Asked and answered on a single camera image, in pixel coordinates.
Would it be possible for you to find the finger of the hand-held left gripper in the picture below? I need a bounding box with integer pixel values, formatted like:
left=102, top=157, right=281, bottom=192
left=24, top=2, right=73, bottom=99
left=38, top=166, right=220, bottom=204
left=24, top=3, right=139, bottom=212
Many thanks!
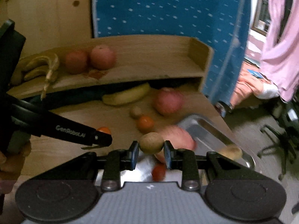
left=81, top=129, right=113, bottom=150

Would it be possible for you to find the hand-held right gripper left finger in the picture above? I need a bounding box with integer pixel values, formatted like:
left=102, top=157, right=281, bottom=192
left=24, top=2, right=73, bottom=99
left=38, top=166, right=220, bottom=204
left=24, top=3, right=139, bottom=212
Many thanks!
left=26, top=141, right=141, bottom=191

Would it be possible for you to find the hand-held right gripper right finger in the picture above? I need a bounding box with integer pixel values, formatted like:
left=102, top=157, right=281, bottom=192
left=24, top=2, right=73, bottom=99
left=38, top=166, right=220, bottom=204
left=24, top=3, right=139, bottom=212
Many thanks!
left=164, top=141, right=276, bottom=191

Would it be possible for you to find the red cherry tomato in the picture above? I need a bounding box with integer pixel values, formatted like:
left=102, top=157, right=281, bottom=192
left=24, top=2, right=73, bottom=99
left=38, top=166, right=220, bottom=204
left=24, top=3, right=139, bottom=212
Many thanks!
left=151, top=163, right=167, bottom=182
left=96, top=127, right=111, bottom=136

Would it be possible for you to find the small brown kiwi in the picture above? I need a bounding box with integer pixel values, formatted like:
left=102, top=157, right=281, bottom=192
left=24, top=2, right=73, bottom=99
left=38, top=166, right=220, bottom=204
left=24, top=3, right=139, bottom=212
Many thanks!
left=139, top=132, right=164, bottom=154
left=130, top=106, right=143, bottom=119

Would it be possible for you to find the pale striped red apple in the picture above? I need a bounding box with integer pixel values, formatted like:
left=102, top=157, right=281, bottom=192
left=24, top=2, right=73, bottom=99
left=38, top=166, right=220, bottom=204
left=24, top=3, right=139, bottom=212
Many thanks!
left=154, top=125, right=197, bottom=164

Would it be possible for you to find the small orange tangerine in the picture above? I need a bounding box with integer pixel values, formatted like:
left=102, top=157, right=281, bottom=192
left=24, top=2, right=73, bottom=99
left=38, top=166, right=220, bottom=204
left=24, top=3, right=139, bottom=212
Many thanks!
left=136, top=115, right=155, bottom=132

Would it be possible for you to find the metal tray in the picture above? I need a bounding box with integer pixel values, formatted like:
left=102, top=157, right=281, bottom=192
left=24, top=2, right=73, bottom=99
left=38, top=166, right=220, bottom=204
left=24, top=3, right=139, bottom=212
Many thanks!
left=96, top=114, right=256, bottom=182

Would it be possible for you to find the small yellow banana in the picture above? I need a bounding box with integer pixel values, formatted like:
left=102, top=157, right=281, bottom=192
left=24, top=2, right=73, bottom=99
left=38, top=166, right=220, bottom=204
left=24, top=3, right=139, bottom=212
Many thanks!
left=102, top=82, right=151, bottom=106

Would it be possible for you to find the deep red apple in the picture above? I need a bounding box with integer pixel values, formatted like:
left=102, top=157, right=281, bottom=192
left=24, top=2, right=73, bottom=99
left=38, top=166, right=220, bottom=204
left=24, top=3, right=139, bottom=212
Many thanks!
left=153, top=87, right=184, bottom=115

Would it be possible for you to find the person's left hand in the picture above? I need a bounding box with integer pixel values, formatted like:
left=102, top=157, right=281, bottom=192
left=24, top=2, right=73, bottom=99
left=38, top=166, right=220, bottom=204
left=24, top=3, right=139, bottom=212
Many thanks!
left=0, top=150, right=13, bottom=194

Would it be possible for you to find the large brown kiwi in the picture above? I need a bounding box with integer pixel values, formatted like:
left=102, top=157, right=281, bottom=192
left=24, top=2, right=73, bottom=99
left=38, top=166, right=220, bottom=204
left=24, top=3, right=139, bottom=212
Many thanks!
left=10, top=71, right=24, bottom=85

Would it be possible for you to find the dark blue jacket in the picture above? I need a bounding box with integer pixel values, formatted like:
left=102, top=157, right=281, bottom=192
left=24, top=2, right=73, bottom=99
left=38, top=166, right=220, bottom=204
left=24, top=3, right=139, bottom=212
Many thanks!
left=28, top=79, right=150, bottom=110

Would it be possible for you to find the wooden panel cabinet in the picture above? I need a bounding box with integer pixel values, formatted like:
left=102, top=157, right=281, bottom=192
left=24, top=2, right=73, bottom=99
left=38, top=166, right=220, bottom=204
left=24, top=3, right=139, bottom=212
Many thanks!
left=0, top=0, right=94, bottom=75

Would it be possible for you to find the dark red shelf apple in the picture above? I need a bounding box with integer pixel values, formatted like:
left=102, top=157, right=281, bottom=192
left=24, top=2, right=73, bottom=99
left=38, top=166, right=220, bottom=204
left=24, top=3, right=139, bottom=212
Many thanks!
left=65, top=50, right=90, bottom=74

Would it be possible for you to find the pinkish red shelf apple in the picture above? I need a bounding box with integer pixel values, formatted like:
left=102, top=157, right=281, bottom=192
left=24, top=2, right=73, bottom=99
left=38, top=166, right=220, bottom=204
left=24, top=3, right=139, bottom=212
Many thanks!
left=90, top=45, right=116, bottom=70

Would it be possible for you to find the wooden desk shelf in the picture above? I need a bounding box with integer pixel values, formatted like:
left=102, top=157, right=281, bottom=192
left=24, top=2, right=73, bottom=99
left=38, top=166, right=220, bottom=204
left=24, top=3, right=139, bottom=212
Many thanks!
left=6, top=35, right=214, bottom=99

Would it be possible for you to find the orange blanket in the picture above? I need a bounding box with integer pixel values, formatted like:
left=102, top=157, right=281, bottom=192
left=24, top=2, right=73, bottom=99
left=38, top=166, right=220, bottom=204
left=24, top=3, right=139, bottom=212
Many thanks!
left=230, top=68, right=281, bottom=109

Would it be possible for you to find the blue book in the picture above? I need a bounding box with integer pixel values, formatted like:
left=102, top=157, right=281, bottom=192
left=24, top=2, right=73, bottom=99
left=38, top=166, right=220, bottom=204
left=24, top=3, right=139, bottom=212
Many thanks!
left=246, top=68, right=263, bottom=78

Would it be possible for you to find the white pillow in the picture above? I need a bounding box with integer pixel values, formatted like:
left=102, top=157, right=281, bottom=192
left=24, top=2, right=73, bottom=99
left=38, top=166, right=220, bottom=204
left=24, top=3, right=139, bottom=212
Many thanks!
left=262, top=83, right=279, bottom=98

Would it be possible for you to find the black office chair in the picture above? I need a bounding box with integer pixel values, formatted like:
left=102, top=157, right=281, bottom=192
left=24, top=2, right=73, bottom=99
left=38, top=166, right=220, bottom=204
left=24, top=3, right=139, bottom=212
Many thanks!
left=257, top=98, right=299, bottom=180

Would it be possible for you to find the blue dotted fabric wardrobe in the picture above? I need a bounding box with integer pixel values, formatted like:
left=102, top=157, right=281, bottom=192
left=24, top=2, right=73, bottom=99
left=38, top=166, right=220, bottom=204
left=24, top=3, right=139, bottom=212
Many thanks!
left=91, top=0, right=251, bottom=117

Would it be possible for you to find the pink curtain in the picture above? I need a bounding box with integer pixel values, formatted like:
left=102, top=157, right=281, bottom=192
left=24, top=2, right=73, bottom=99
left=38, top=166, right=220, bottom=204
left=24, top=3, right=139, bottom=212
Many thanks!
left=260, top=0, right=299, bottom=102

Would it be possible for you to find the dark window frame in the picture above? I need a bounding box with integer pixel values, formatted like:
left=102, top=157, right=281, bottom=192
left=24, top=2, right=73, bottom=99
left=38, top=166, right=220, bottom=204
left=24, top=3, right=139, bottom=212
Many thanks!
left=251, top=0, right=272, bottom=35

